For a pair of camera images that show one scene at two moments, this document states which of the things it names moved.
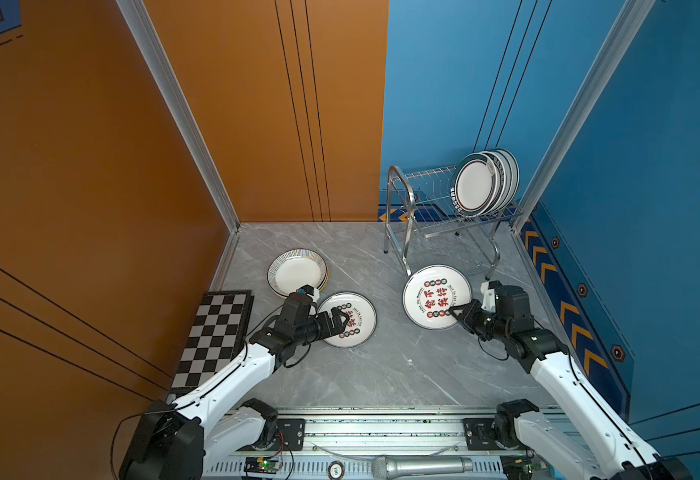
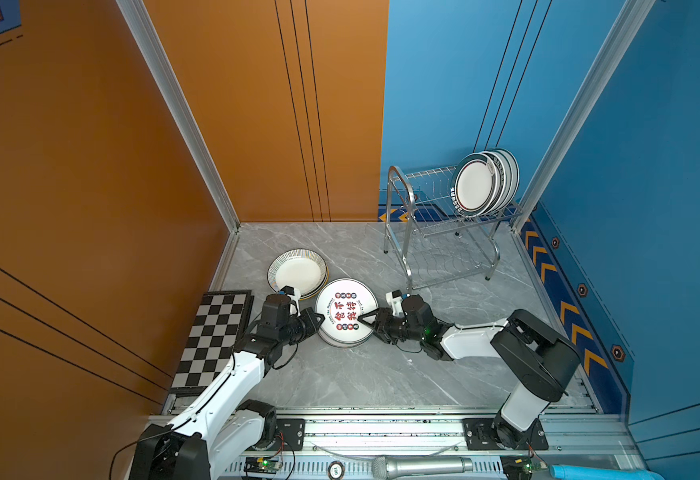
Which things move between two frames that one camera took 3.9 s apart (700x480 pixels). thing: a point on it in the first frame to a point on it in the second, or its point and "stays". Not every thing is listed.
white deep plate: (294, 269) stays
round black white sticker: (336, 470) stays
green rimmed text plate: (474, 184) stays
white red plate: (430, 292) to (342, 302)
